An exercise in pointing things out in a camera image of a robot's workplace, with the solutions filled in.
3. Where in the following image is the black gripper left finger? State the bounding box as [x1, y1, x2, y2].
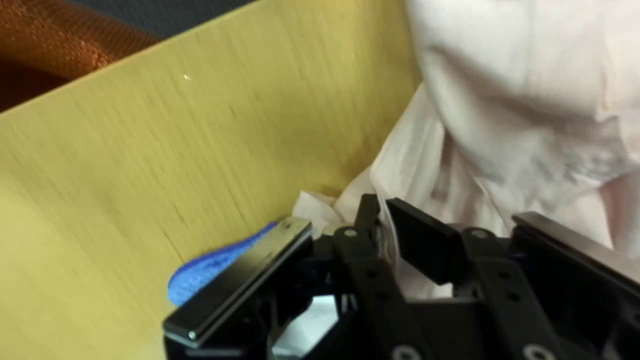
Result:
[163, 194, 428, 360]

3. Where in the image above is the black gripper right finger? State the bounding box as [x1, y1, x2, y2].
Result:
[387, 195, 640, 360]

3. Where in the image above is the light pink printed shirt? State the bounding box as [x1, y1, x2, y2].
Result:
[293, 0, 640, 297]

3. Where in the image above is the blue cloth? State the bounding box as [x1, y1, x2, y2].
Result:
[167, 222, 282, 308]

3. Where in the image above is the orange chair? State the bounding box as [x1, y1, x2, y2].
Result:
[0, 0, 163, 112]

